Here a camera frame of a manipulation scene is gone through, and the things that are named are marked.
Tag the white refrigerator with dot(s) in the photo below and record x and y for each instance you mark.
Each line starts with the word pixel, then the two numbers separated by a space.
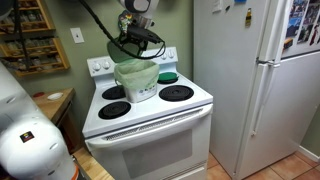
pixel 264 97

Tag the white compost bin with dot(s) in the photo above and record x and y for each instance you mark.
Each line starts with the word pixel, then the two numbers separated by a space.
pixel 135 96

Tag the green bin lid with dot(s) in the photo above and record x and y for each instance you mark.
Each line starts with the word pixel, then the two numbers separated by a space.
pixel 119 56

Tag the wooden side table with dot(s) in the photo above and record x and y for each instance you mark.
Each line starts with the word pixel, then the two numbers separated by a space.
pixel 60 113

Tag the small white dish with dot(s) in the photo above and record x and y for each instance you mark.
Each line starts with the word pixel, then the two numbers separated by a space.
pixel 55 96

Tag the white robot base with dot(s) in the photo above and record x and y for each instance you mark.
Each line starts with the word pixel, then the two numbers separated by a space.
pixel 31 146

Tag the upper wooden spice rack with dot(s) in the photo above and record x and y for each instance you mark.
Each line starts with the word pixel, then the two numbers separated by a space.
pixel 34 16

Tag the white electric stove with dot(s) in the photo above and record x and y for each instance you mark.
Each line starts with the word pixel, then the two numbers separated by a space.
pixel 156 139

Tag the photos on fridge door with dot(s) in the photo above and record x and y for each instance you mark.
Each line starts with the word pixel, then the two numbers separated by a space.
pixel 303 30

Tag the green round burner cover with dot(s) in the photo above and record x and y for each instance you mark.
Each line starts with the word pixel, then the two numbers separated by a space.
pixel 167 78

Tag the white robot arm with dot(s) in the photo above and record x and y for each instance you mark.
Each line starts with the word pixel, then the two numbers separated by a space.
pixel 134 23

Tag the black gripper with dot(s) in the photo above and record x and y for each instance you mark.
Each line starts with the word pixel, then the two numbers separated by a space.
pixel 131 43

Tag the lower wooden spice rack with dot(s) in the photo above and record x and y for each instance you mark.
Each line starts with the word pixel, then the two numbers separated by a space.
pixel 45 55

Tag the small red lid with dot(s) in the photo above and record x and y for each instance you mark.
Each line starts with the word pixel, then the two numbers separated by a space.
pixel 38 94

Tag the yellow black fridge magnet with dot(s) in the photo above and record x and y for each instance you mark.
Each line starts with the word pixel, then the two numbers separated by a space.
pixel 248 18

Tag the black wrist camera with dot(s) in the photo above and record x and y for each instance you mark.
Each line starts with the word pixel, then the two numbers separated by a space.
pixel 143 34

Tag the front right stove burner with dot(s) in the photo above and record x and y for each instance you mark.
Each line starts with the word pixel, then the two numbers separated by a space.
pixel 176 93

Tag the front left stove burner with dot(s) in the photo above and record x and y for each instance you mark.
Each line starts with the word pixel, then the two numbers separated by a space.
pixel 114 110

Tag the back left stove burner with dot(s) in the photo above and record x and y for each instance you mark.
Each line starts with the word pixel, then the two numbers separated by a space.
pixel 116 92

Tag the colourful decorative wall plate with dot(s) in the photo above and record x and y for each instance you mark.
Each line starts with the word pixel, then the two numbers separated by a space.
pixel 124 20

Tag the white wall light switch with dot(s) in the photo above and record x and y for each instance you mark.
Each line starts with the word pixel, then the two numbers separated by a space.
pixel 77 35

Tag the wooden spice rack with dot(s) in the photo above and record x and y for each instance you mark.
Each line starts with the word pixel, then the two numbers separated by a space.
pixel 45 55
pixel 34 16

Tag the green bin liner bag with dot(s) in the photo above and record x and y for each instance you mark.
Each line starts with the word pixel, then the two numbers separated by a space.
pixel 137 74

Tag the stove burner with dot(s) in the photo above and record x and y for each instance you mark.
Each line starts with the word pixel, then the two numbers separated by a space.
pixel 116 92
pixel 176 93
pixel 114 110

